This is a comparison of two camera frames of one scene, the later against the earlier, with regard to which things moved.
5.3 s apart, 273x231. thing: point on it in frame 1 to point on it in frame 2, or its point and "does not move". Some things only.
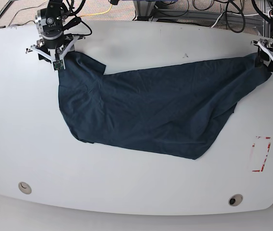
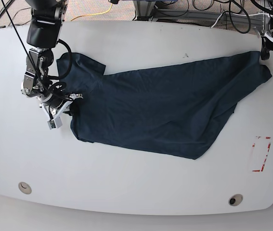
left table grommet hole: (24, 187) does not move
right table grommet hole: (235, 199) does not move
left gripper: (55, 47) to (57, 106)
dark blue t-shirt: (186, 109) does not move
